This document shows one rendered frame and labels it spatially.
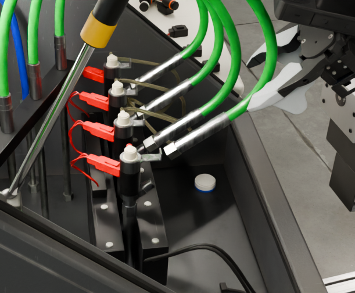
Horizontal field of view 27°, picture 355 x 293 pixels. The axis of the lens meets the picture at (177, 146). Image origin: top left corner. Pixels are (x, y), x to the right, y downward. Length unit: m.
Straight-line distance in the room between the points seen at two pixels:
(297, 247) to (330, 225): 1.49
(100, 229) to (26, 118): 0.19
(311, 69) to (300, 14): 0.07
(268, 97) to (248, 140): 0.39
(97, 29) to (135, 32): 0.74
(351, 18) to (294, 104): 0.13
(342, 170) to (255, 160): 0.32
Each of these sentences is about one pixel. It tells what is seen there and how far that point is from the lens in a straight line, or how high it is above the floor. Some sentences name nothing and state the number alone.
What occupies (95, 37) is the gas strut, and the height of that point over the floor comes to 1.46.
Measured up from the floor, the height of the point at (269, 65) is 1.24.
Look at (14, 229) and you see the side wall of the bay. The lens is 0.57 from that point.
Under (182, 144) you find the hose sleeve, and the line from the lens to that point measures 0.96.
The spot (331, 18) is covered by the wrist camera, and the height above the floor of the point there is 1.33.
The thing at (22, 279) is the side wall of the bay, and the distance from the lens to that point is 0.60.
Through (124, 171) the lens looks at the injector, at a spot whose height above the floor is 1.09.
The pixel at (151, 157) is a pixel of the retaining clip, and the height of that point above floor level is 1.10.
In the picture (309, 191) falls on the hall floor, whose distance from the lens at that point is 2.70.
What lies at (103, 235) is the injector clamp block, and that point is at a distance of 1.03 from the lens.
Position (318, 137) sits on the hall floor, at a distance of 2.98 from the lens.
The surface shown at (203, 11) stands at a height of 1.19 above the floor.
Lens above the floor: 1.70
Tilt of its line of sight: 37 degrees down
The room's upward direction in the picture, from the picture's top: 4 degrees clockwise
